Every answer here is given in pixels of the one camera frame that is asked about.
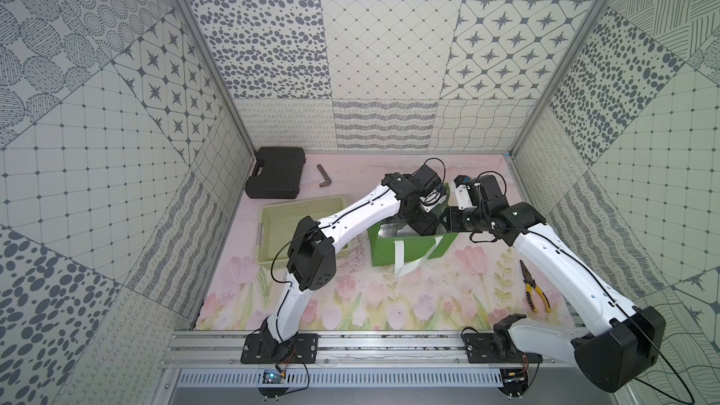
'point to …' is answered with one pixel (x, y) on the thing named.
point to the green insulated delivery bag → (391, 244)
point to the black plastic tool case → (277, 173)
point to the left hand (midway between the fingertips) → (427, 220)
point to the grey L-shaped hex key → (324, 175)
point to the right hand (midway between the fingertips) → (447, 222)
